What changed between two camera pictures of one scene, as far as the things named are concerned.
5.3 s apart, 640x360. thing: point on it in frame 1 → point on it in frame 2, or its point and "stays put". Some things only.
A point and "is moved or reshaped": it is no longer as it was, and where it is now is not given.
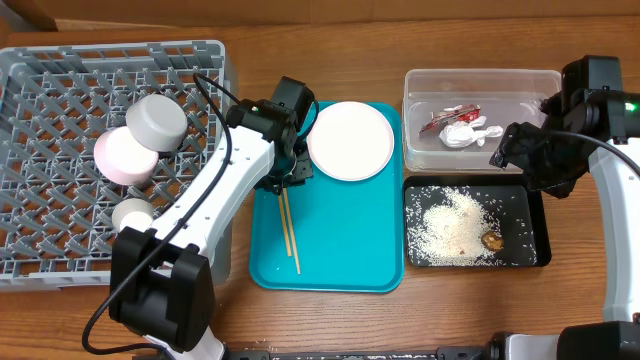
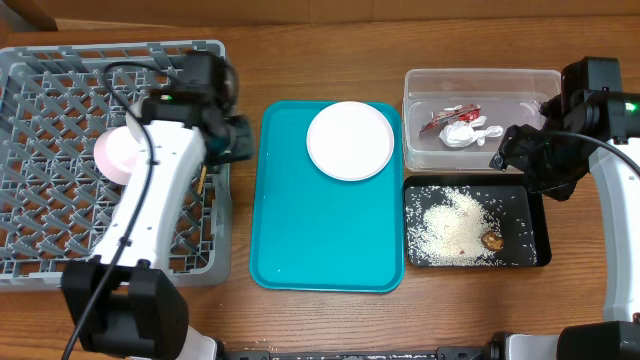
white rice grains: [446, 224] stays put
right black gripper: [523, 153] stays put
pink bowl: [123, 159] stays put
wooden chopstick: [290, 218] is moved or reshaped
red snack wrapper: [456, 113] stays put
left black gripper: [305, 169] → [243, 144]
